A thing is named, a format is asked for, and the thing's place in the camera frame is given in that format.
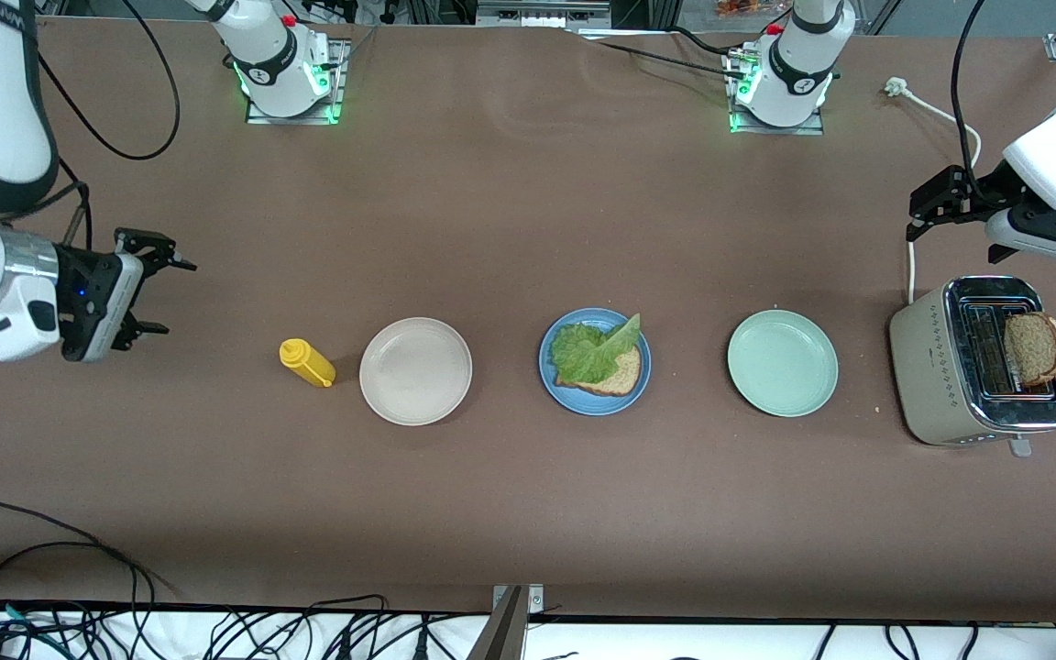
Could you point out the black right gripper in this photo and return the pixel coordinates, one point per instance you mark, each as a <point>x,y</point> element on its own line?
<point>88,291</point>

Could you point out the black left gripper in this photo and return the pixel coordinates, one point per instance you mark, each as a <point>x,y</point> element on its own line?
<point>982,196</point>

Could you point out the yellow mustard squeeze bottle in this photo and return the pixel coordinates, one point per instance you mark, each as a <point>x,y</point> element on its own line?
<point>310,365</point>

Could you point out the brown bread slice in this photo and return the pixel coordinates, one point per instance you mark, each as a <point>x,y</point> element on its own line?
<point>1037,350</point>
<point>624,376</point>

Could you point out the green lettuce leaf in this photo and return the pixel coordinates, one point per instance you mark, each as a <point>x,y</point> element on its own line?
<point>588,353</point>

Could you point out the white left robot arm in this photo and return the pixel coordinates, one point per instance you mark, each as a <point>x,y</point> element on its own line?
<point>798,82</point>

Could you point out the mint green round plate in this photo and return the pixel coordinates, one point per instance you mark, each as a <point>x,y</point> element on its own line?
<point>783,364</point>

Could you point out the pale beige round plate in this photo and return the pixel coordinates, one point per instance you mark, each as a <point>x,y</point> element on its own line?
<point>415,376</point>

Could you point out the blue round plate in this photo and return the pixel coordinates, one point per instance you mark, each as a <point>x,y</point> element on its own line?
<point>555,399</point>

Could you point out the silver two-slot toaster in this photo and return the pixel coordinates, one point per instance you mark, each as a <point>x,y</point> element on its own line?
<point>927,385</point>

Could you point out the orange snack packet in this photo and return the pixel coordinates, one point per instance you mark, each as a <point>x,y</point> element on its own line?
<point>739,7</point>

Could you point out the black power plug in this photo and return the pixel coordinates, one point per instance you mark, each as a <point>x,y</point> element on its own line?
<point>342,646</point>
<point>420,643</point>

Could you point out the grey metal box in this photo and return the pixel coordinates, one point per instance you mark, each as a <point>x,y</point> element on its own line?
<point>542,14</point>

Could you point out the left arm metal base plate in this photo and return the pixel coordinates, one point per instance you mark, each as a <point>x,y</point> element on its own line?
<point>780,130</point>

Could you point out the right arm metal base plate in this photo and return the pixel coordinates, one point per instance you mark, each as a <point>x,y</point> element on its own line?
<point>341,87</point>

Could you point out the aluminium camera post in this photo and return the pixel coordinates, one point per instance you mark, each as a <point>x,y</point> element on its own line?
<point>505,632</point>

